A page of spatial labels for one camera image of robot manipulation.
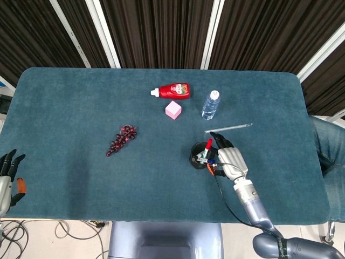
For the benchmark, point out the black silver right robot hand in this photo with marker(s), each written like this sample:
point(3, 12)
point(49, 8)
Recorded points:
point(233, 162)

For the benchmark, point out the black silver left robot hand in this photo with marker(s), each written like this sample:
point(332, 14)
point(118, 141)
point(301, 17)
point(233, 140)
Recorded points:
point(5, 189)

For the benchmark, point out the red capped marker pen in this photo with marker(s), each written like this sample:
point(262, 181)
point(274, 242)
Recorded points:
point(208, 144)

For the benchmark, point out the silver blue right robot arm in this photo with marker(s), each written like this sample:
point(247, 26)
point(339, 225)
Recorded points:
point(253, 205)

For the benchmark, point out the white marker with blue cap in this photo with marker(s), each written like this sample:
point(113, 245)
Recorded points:
point(203, 161)

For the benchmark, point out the white marker with black cap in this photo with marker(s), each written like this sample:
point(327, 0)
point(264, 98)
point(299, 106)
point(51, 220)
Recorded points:
point(198, 156)

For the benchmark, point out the black round pen holder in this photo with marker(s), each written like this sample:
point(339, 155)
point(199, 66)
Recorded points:
point(194, 164)

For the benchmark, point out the clear glass stirring rod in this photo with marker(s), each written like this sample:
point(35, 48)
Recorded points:
point(231, 127)

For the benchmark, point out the clear plastic water bottle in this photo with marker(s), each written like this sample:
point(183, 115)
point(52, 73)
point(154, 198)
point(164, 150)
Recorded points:
point(210, 106)

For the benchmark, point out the pink cube block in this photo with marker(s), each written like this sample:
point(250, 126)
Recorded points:
point(173, 110)

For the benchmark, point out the red ketchup squeeze bottle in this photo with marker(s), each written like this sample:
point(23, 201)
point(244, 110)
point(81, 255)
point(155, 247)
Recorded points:
point(172, 91)

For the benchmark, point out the blue jeans leg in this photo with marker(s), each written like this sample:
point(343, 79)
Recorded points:
point(331, 140)

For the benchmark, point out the blue grey robot torso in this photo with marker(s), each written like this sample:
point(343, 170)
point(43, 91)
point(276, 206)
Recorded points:
point(161, 237)

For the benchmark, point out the teal table cloth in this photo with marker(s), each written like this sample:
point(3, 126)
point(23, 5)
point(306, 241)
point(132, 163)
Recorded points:
point(81, 108)

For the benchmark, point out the dark red grape bunch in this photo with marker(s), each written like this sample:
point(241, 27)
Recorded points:
point(121, 140)

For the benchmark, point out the chrome chair leg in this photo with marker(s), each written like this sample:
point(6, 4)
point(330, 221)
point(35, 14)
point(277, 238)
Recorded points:
point(331, 232)

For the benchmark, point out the dark brown pleated curtain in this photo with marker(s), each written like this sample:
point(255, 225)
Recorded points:
point(161, 32)

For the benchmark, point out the white window frame bar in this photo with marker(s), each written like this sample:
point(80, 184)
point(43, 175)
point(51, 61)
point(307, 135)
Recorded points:
point(320, 51)
point(212, 33)
point(103, 33)
point(70, 33)

